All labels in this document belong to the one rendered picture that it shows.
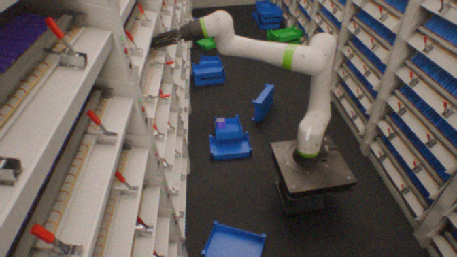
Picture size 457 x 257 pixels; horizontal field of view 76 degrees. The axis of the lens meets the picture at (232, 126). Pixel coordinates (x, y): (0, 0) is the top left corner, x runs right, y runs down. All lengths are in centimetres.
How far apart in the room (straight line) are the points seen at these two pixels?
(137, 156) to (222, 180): 117
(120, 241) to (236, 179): 137
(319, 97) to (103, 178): 120
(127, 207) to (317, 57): 93
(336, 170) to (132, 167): 113
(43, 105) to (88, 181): 19
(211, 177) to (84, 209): 153
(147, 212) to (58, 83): 59
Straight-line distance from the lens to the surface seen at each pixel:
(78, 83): 57
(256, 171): 208
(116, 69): 81
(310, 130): 151
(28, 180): 42
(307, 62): 130
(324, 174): 165
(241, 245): 177
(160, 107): 144
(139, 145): 96
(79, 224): 58
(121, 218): 80
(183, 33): 139
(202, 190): 200
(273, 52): 135
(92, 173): 65
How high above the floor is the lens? 157
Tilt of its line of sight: 40 degrees down
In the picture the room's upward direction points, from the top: 3 degrees counter-clockwise
